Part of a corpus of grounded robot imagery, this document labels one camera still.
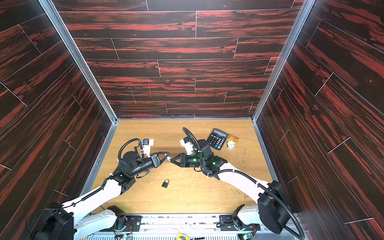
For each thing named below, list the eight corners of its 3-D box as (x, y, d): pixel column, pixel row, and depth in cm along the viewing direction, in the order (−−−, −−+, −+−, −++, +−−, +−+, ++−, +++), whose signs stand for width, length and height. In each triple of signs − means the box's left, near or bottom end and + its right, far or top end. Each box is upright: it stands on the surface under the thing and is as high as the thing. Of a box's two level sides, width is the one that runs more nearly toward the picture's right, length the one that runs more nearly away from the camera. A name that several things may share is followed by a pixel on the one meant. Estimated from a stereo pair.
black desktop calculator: (205, 144, 106) (205, 142, 104) (213, 130, 115) (213, 128, 113) (220, 150, 103) (220, 148, 101) (227, 136, 111) (228, 133, 109)
